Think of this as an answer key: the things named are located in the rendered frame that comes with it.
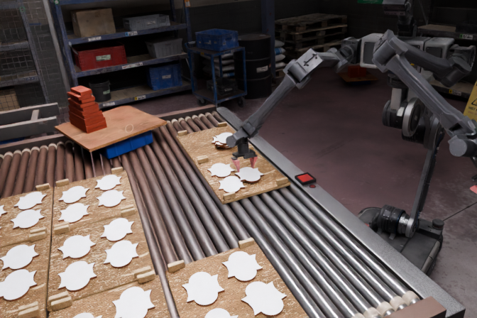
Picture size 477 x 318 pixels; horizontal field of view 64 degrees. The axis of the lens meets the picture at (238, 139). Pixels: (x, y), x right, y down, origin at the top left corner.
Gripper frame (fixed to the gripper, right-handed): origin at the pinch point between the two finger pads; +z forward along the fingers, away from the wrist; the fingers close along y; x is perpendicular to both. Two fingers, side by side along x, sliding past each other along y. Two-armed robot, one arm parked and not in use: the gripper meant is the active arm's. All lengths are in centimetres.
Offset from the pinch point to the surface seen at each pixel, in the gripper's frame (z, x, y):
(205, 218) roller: 9.2, -23.5, -29.4
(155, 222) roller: 8, -16, -49
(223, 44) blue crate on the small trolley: -63, 318, 108
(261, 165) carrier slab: 1.1, 3.5, 10.3
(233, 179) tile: 2.0, -4.5, -8.7
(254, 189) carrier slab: 5.0, -15.0, -2.3
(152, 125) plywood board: -20, 60, -34
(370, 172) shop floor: 71, 112, 168
